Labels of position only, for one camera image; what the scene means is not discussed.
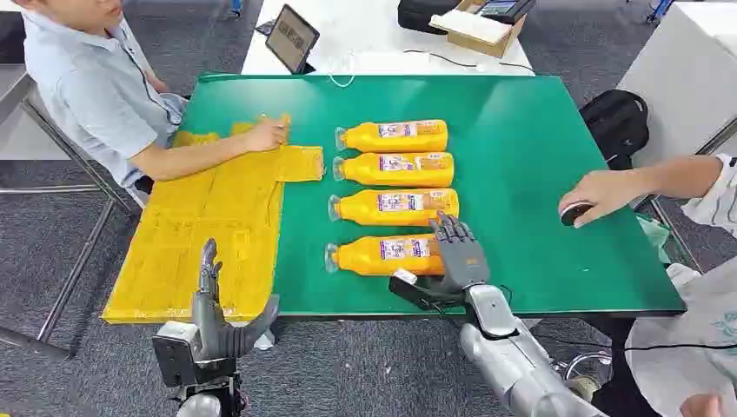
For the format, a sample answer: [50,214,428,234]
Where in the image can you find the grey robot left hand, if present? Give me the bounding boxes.
[189,238,281,361]

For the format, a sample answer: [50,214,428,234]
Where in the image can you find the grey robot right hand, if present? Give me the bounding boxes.
[428,210,492,294]

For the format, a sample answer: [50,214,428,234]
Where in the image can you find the orange drink bottle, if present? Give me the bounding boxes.
[323,233,448,278]
[335,119,449,155]
[332,151,455,189]
[327,188,461,228]

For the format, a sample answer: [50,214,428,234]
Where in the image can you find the handheld mouse device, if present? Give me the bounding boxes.
[559,201,594,228]

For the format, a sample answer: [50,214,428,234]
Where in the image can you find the white table leg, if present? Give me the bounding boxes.
[252,328,279,352]

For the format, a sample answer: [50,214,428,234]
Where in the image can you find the yellow sheet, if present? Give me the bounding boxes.
[102,114,325,326]

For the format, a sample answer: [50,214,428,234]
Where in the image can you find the green table mat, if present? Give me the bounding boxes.
[172,72,688,320]

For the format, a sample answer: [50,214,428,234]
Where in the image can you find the green plastic bag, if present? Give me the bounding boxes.
[635,213,673,267]

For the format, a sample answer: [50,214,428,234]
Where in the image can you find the black backpack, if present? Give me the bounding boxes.
[578,88,651,171]

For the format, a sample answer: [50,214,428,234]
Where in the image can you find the cardboard box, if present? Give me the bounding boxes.
[428,0,528,59]

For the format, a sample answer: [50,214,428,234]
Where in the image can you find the person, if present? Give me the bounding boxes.
[557,152,737,417]
[11,0,293,195]

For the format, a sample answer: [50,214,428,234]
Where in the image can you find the black bag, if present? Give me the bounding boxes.
[397,0,463,35]

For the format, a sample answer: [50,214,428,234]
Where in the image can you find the white background table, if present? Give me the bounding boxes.
[241,0,536,77]

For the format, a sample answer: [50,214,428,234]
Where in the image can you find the black terminal device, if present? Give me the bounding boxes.
[477,0,537,24]

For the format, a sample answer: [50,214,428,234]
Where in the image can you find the tablet computer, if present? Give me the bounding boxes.
[263,3,322,76]

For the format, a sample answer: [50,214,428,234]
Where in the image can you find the white side table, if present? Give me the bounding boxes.
[615,0,737,209]

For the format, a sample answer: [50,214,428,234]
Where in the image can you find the black cushion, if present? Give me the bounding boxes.
[0,10,28,65]

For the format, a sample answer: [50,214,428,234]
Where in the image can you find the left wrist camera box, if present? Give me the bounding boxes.
[151,320,203,389]

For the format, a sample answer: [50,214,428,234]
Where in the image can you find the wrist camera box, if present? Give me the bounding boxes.
[151,320,203,389]
[388,268,468,314]

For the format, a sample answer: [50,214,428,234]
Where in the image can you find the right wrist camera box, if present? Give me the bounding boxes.
[388,268,468,314]

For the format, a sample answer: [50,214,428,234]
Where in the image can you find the metal frame bench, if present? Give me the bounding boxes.
[0,63,143,359]

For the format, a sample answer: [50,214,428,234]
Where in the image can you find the chrome ring stand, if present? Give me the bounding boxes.
[551,350,614,405]

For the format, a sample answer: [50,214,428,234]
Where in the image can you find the thin black cable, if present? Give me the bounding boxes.
[402,48,536,74]

